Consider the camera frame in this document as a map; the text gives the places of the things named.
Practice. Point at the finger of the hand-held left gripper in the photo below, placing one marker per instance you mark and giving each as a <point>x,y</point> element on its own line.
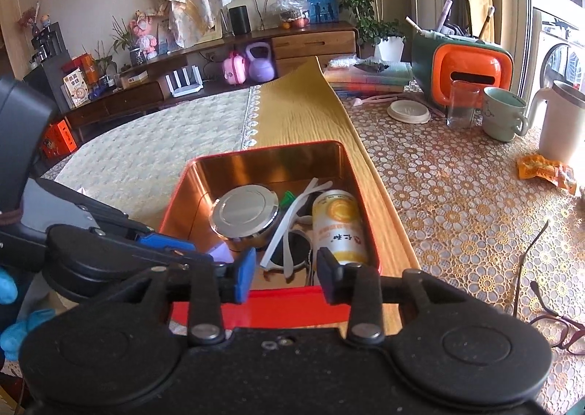
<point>109,216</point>
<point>167,245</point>

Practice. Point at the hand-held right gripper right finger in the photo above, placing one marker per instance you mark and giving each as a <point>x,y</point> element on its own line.
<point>329,280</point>

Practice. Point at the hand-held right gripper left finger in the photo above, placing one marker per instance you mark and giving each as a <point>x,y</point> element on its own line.
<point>244,275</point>

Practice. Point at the purple toy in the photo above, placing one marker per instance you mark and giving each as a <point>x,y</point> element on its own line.
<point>222,254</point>

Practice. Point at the white bottle with yellow label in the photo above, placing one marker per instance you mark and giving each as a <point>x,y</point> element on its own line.
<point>338,227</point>

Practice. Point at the white sunglasses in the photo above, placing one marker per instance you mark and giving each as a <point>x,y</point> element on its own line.
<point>283,232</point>

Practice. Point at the silver round tin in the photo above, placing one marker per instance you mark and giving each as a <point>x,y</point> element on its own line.
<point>244,214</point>

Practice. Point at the small green object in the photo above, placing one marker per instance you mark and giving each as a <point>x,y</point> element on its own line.
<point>288,200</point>

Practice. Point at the red tin box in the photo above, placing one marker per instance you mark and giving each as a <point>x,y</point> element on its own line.
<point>274,166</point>

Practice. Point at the person's left hand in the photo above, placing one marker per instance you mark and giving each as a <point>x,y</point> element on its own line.
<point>18,332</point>

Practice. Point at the orange cardboard box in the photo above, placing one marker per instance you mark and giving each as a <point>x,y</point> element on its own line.
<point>59,138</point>

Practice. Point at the black mini fridge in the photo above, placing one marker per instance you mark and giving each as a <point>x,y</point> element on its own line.
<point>45,81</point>

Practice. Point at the white and orange snack box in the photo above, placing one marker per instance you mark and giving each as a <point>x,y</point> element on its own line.
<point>76,88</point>

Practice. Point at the orange gift bag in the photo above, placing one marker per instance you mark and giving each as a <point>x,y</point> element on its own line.
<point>82,65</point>

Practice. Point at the black coffee machine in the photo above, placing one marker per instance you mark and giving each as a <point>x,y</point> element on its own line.
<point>48,42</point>

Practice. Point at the cream quilted table mat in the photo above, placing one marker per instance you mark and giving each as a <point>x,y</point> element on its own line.
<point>160,136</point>

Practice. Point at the small potted green plant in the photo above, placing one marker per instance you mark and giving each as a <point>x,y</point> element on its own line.
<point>105,65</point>

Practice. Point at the dried flower arrangement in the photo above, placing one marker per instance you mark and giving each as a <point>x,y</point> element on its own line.
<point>34,15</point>

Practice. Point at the small flat box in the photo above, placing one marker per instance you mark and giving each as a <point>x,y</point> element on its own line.
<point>134,80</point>

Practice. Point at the potted orchid plant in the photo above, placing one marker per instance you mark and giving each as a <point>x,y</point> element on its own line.
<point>128,42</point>

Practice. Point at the white router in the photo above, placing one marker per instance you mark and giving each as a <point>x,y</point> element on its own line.
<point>183,87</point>

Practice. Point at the pink plush doll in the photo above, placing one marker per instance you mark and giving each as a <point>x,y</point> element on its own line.
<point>144,33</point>

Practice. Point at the yellow table cloth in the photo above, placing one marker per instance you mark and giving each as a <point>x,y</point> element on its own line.
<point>311,108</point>

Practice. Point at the white round lid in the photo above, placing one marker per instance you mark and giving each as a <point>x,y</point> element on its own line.
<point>409,112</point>

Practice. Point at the pink spoon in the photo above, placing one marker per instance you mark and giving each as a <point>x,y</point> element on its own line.
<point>374,99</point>

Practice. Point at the pink toy suitcase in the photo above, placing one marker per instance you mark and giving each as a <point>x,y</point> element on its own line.
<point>235,70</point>

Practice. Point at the purple kettlebell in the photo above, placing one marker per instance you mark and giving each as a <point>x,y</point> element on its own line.
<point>261,65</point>

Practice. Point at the stack of books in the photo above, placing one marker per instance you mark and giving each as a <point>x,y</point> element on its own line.
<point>370,81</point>

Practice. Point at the dark dish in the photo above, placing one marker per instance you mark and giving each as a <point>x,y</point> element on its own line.
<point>372,66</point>

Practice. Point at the clear drinking glass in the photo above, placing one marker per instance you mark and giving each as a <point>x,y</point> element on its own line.
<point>462,106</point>

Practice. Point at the pale green mug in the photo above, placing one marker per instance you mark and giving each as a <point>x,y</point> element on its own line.
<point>500,129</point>
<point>500,102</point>

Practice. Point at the dark-framed eyeglasses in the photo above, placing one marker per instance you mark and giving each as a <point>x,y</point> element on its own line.
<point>555,321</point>

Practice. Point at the black speaker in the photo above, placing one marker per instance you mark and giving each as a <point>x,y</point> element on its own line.
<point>239,21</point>

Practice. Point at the wooden media cabinet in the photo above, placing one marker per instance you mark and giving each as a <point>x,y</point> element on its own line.
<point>315,45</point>

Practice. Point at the white plant pot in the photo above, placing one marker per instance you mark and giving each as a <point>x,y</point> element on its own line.
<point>389,49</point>

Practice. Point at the orange snack wrapper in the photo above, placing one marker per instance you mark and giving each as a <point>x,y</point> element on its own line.
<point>544,168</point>

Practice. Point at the orange and green desk organizer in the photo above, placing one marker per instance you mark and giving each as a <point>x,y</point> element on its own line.
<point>466,72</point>

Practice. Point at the cream shell-shaped ornament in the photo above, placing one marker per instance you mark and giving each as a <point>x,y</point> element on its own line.
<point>263,3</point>

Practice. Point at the plastic bag of fruit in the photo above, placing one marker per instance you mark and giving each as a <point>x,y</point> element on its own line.
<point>293,8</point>

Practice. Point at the blue box with silhouettes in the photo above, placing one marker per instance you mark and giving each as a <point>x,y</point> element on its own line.
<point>322,3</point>

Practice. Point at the white jug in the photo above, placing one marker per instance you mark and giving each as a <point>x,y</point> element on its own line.
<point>564,127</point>

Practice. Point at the white tube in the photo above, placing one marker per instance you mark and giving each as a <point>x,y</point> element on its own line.
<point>444,15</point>

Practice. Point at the white washing machine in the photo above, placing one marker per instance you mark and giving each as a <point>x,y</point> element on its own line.
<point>560,54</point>

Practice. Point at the wooden wall shelving unit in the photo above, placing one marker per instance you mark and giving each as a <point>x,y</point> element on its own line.
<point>11,22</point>

